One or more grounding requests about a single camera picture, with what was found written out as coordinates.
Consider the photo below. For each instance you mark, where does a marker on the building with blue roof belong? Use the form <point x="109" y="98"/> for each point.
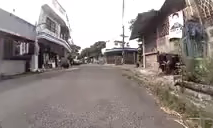
<point x="120" y="55"/>

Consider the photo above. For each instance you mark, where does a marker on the distant trees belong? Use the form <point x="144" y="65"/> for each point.
<point x="90" y="51"/>

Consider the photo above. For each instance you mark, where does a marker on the utility pole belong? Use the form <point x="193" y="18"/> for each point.
<point x="123" y="33"/>

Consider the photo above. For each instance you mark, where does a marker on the grey asphalt road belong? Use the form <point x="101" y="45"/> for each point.
<point x="84" y="100"/>

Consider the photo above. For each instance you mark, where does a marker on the white two-storey building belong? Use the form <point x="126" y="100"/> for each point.
<point x="52" y="36"/>

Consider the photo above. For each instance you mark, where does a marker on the brick building with poster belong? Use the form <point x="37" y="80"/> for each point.
<point x="167" y="36"/>

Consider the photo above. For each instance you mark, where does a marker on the weedy roadside verge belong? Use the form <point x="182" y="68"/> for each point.
<point x="174" y="93"/>

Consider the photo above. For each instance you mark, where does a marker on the grey low building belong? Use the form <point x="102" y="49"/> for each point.
<point x="12" y="46"/>

